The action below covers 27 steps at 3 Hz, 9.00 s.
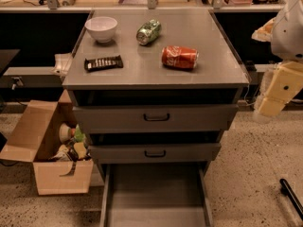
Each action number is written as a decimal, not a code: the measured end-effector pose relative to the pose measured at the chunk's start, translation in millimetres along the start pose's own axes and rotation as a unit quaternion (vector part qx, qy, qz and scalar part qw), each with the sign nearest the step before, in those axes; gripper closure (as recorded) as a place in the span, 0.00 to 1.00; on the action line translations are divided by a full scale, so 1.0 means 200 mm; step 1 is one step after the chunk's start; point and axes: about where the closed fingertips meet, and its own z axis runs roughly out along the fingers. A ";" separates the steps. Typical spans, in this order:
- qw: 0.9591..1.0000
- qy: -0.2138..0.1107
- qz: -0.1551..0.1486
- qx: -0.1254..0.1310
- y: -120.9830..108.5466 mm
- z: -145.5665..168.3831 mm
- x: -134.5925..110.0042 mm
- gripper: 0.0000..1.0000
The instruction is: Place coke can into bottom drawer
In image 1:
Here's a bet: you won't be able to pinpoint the grey drawer cabinet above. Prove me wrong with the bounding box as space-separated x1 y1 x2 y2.
62 8 250 174

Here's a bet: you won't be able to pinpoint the open bottom grey drawer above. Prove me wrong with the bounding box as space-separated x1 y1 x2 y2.
99 163 214 227

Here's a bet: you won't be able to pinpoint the black rod on floor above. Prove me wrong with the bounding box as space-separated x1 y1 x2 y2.
279 178 303 220

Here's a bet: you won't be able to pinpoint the red coke can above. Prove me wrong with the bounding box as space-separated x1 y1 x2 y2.
161 45 199 70

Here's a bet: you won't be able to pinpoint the top grey drawer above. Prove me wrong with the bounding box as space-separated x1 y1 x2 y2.
73 104 238 134

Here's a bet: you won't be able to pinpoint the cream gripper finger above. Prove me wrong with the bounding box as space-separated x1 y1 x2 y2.
254 61 303 117
251 18 275 42

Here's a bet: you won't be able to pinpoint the green soda can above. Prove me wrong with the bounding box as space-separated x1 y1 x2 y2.
136 19 162 45

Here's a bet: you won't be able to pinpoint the open cardboard box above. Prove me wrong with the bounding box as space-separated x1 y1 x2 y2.
0 92 94 195

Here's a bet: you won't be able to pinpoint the white bowl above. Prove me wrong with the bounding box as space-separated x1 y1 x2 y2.
84 16 117 43

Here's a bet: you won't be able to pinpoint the dark chocolate bar wrapper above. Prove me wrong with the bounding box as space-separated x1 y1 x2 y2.
84 56 124 72

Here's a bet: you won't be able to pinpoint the middle grey drawer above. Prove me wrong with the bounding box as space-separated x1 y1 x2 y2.
89 143 221 164

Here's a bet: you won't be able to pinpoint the snack items in box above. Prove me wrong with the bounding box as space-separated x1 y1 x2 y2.
49 123 91 162

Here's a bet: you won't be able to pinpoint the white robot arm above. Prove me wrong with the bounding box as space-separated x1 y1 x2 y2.
252 0 303 122

